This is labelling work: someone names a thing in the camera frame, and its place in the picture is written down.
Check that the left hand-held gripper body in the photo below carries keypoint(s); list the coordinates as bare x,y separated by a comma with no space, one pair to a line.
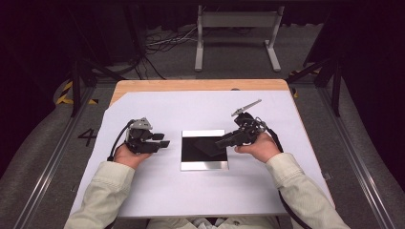
140,138

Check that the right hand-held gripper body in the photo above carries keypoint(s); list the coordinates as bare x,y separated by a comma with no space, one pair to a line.
248,127

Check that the black tray with silver edges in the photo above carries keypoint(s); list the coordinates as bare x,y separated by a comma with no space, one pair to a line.
197,165

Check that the person's left hand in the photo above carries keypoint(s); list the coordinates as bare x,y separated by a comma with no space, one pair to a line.
129,158

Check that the person's right hand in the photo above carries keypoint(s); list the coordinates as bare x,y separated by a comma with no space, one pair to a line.
262,149

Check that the white table cover sheet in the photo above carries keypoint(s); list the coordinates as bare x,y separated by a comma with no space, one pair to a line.
197,197

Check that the person's torso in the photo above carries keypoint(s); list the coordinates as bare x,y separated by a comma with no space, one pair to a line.
223,223

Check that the black metal stand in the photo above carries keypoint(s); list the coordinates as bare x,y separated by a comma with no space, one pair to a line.
75,86
336,86

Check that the yellow black hazard tape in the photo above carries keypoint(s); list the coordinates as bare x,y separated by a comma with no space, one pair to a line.
63,95

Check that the white metal stand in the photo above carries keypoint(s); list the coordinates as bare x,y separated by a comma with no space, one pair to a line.
237,19

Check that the aluminium floor rail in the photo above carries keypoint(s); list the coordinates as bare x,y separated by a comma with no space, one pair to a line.
47,175
359,178

